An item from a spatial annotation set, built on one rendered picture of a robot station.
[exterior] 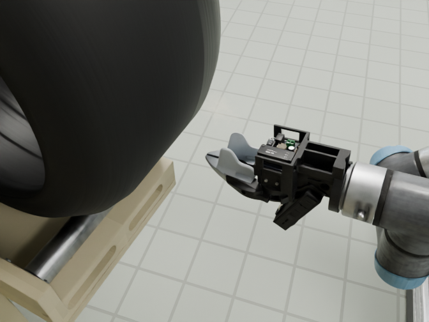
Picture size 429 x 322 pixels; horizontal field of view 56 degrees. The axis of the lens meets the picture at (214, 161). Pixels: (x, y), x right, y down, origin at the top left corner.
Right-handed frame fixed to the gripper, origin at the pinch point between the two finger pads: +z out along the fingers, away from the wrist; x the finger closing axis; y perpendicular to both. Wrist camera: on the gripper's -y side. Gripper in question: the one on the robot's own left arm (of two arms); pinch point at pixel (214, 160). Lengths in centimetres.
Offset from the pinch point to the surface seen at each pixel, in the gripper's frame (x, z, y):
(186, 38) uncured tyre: 1.9, 0.1, 21.8
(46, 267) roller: 23.2, 18.1, -7.8
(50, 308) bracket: 27.7, 13.8, -9.5
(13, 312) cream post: 29.0, 26.5, -19.0
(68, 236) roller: 17.5, 18.6, -7.5
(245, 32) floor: -203, 91, -91
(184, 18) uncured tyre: 1.3, 0.2, 23.9
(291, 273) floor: -43, 0, -102
